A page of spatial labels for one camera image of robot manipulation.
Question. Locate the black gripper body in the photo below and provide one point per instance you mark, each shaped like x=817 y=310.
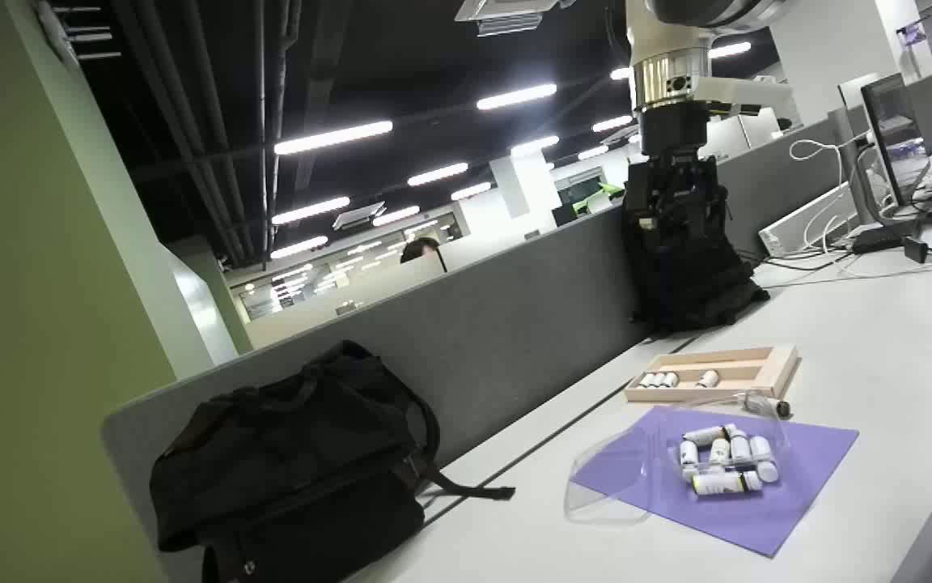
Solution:
x=674 y=128

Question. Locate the small bottle with dark cap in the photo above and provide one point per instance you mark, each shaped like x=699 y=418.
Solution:
x=768 y=405

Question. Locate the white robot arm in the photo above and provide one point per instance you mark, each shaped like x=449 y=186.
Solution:
x=672 y=70

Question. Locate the white bottle in tray right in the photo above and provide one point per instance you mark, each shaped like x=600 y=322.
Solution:
x=709 y=378

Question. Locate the white bottles in tray left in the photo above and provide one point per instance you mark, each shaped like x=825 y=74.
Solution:
x=659 y=378

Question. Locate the wooden tray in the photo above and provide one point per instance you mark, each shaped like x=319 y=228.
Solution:
x=764 y=369

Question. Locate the top white bottle in container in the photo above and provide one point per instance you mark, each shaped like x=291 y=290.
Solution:
x=706 y=436

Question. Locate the white bottle in container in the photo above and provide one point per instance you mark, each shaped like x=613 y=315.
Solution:
x=706 y=436
x=725 y=484

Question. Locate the front white bottle in container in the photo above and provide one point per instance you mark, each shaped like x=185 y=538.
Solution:
x=725 y=484

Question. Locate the black backpack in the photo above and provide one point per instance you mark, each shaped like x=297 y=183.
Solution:
x=683 y=266

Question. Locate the white power strip box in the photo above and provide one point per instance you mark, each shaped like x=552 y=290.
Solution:
x=809 y=224

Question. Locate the computer monitor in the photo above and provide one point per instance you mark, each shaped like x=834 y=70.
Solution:
x=896 y=137

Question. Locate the grey desk partition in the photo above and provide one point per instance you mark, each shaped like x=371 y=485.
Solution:
x=484 y=343

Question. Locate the purple mat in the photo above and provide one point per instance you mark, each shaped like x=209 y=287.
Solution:
x=812 y=445

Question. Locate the black duffel bag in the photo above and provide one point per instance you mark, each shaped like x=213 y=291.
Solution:
x=303 y=479

